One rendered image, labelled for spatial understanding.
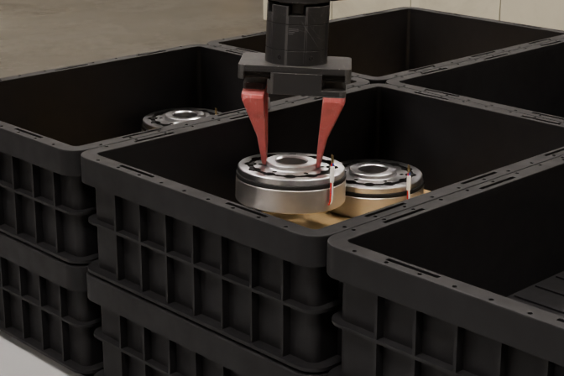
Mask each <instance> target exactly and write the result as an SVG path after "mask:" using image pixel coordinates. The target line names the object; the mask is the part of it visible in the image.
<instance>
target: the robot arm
mask: <svg viewBox="0 0 564 376"><path fill-rule="evenodd" d="M330 1H341V0H268V3H267V24H266V46H265V53H255V52H245V53H243V55H242V57H241V59H240V61H239V62H238V78H240V79H244V77H245V79H244V82H243V90H242V95H241V98H242V101H243V105H244V106H245V108H246V111H247V113H248V116H249V118H250V121H251V123H252V125H253V129H254V131H255V133H256V135H257V139H258V146H259V152H260V156H261V160H262V164H263V165H266V160H267V153H268V105H269V94H279V95H296V96H313V97H323V100H322V108H321V122H320V130H319V138H318V145H317V154H316V168H320V167H321V161H322V157H323V154H324V150H325V147H326V141H327V139H328V137H329V135H330V133H331V131H332V129H333V127H334V125H335V123H336V121H337V119H338V117H339V115H340V113H341V111H342V109H343V107H344V105H345V102H346V84H350V83H351V74H352V58H349V57H338V56H327V55H328V52H327V49H328V33H329V17H330ZM322 81H325V82H324V86H322ZM337 81H341V82H337Z"/></svg>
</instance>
